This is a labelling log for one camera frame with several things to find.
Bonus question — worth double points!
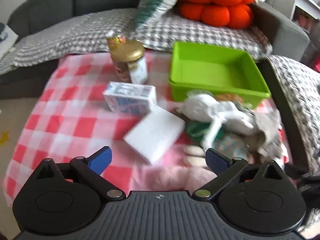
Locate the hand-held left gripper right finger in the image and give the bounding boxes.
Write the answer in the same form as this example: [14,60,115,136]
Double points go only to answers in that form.
[192,148,285,201]

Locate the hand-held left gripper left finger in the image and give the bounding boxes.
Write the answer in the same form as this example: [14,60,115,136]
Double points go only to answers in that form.
[35,146,126,201]

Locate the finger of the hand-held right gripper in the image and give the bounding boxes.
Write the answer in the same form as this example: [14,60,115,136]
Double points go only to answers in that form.
[297,171,320,196]

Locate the beige doll with patterned dress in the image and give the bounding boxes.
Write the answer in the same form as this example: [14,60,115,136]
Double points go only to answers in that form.
[184,132,253,167]

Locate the green watermelon plush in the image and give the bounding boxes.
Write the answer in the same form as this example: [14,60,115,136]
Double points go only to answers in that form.
[185,120,223,141]

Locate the white cloth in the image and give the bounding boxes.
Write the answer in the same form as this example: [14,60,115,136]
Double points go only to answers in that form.
[221,101,257,134]

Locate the white sock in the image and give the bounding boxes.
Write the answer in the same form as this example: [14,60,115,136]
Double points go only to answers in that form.
[176,94,238,148]

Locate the white sponge block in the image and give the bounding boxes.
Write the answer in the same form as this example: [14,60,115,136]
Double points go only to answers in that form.
[123,104,186,166]

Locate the green plastic box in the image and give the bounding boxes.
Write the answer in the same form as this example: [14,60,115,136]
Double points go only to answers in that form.
[168,41,272,109]

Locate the pink checked tablecloth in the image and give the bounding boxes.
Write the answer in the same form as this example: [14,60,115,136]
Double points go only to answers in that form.
[2,50,295,206]

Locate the white milk carton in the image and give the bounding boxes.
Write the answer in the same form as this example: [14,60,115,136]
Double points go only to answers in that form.
[102,81,157,117]

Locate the grey quilted chair cover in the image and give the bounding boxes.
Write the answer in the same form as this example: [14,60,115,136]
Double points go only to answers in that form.
[266,54,320,178]

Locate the beige rug with star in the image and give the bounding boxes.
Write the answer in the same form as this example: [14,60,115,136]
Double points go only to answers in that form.
[0,97,38,230]

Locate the gold-lidded snack jar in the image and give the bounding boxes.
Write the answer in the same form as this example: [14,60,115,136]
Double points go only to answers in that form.
[109,40,148,85]

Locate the small printed tin can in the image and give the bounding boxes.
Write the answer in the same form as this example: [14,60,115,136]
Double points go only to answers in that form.
[106,31,126,53]

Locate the grey checked quilt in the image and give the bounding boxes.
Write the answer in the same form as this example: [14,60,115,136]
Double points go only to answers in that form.
[11,9,273,67]

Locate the white printed cushion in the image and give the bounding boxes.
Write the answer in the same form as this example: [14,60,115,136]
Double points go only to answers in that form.
[0,22,19,61]

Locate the orange pumpkin cushion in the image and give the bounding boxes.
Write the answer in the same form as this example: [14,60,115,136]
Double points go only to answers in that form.
[178,0,256,29]

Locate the grey sofa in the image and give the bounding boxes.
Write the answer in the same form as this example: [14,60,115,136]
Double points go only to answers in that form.
[0,0,310,100]

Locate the green and white patterned pillow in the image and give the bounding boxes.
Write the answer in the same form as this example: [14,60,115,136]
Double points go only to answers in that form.
[132,0,191,34]

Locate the black chair frame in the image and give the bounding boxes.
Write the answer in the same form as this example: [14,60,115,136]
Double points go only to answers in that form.
[257,57,316,178]

